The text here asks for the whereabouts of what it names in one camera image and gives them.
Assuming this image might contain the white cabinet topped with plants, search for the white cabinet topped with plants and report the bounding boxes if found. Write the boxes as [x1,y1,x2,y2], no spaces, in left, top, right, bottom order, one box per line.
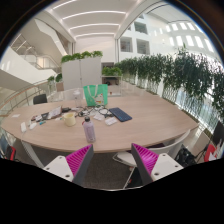
[60,50,104,91]

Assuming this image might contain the white oblong device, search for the white oblong device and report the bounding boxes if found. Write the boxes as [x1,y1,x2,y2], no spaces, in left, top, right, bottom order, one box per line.
[20,121,28,134]

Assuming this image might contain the low shelf with plants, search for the low shelf with plants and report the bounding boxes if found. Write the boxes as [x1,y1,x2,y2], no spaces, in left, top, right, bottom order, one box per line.
[101,65,123,97]

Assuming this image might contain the potted plants on wooden planter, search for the potted plants on wooden planter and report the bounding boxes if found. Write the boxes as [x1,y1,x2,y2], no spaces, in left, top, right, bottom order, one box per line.
[46,72,64,93]

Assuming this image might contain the white plastic packet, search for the white plastic packet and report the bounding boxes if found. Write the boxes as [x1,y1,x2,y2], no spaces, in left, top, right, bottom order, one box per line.
[104,116,119,127]

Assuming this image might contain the clear plastic tumbler with lid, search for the clear plastic tumbler with lid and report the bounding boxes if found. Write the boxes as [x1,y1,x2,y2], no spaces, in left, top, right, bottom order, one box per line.
[73,88,83,108]

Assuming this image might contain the green tote bag cat print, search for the green tote bag cat print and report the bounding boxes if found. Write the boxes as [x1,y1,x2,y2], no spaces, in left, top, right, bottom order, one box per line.
[82,83,109,108]

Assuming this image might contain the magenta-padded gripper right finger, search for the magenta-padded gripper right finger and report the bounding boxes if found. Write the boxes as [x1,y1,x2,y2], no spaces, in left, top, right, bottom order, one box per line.
[130,143,185,186]

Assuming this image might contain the purple drink bottle black cap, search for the purple drink bottle black cap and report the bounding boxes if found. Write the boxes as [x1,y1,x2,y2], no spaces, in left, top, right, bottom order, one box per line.
[82,116,97,144]

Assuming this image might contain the black office chair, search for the black office chair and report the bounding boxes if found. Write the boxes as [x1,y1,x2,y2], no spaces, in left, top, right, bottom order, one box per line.
[32,93,48,106]

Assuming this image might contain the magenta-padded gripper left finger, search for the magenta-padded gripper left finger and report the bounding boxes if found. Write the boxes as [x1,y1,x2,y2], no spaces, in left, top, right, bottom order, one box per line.
[43,143,95,187]

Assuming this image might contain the dark blue keyboard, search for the dark blue keyboard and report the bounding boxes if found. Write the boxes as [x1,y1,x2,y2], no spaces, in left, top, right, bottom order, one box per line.
[108,107,133,123]

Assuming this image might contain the white chair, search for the white chair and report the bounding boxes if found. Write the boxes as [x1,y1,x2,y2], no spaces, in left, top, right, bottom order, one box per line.
[112,129,192,168]
[63,88,85,102]

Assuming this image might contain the white leaflet red print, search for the white leaflet red print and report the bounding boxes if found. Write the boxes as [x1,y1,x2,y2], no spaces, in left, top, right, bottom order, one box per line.
[93,113,106,122]

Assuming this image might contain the black coiled cable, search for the black coiled cable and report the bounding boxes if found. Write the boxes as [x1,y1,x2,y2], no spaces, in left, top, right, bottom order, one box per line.
[78,105,113,118]

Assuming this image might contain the green hedge planter row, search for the green hedge planter row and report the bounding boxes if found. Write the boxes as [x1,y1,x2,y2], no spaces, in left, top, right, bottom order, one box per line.
[114,46,224,121]

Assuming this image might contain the pale yellow cup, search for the pale yellow cup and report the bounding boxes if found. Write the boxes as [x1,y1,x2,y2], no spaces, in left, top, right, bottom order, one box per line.
[61,112,77,127]

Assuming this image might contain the black backpack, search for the black backpack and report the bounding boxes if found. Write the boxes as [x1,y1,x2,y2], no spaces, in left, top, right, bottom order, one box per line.
[174,146,198,168]

